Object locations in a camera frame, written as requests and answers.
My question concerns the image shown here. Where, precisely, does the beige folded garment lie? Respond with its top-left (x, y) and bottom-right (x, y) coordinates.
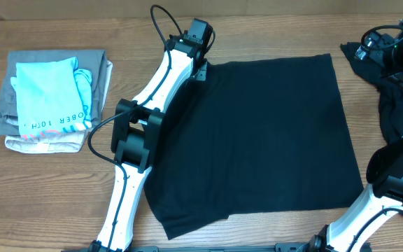
top-left (4, 60), bottom-right (113, 154)

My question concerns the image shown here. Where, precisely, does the black t-shirt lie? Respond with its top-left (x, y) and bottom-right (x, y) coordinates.
top-left (145, 54), bottom-right (363, 239)

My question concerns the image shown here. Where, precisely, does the light blue folded shirt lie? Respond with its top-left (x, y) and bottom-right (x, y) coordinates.
top-left (10, 57), bottom-right (92, 139)

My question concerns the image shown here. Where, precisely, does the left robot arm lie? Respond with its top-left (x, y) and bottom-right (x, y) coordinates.
top-left (89, 19), bottom-right (215, 252)

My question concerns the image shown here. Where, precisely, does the grey folded garment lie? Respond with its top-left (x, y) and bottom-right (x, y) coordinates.
top-left (0, 50), bottom-right (108, 136)

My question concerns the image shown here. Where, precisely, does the black clothes pile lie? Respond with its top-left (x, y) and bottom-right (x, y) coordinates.
top-left (339, 41), bottom-right (403, 225)

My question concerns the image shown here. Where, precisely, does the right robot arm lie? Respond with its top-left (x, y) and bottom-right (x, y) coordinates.
top-left (275, 20), bottom-right (403, 252)

